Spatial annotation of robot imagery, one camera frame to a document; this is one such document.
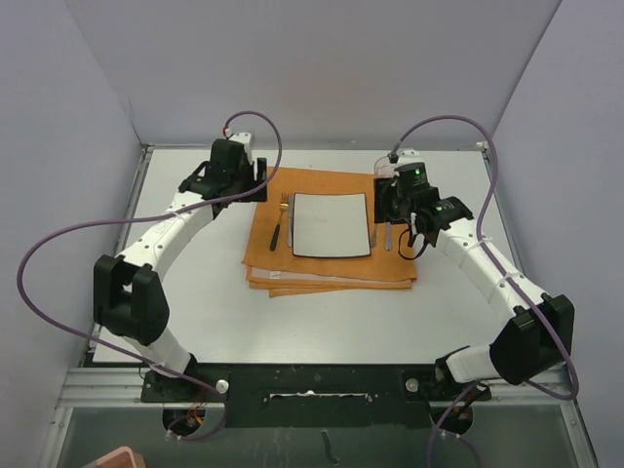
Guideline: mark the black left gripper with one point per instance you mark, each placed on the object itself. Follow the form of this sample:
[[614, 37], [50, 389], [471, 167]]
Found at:
[[255, 191]]

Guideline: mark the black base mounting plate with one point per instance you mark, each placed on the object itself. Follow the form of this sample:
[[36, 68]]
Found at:
[[315, 396]]

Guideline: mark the gold spoon dark handle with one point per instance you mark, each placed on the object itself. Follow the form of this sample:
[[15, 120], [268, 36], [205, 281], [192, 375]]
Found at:
[[283, 207]]

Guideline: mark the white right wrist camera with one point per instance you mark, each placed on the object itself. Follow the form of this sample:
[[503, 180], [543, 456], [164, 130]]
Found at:
[[404, 156]]

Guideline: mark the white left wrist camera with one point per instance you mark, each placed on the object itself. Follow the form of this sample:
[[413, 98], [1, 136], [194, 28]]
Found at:
[[245, 138]]

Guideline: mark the silver table knife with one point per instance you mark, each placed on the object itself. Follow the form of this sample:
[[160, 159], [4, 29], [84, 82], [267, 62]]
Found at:
[[388, 245], [290, 220]]

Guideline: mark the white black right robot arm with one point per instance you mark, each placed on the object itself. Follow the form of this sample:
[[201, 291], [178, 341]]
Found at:
[[536, 328]]

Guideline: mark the iridescent ornate teaspoon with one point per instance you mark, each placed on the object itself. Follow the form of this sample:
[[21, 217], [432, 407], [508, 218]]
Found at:
[[375, 237]]

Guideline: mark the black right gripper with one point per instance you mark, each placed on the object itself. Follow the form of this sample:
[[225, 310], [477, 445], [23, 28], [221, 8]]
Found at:
[[386, 189]]

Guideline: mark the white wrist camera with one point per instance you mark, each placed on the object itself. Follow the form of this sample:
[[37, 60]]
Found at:
[[404, 156], [245, 138]]

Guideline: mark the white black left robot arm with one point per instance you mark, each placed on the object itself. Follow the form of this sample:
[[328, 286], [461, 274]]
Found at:
[[129, 299]]

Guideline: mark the pink plastic bin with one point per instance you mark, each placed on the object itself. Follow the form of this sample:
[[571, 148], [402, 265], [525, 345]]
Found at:
[[119, 458]]

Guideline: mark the white square plate black rim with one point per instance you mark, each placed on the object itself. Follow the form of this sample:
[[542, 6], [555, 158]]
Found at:
[[330, 226]]

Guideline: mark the clear drinking glass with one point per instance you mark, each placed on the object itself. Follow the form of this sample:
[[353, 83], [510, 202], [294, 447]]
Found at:
[[383, 167]]

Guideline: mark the orange cloth napkin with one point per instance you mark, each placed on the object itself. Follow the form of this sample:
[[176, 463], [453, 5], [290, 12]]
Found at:
[[282, 274]]

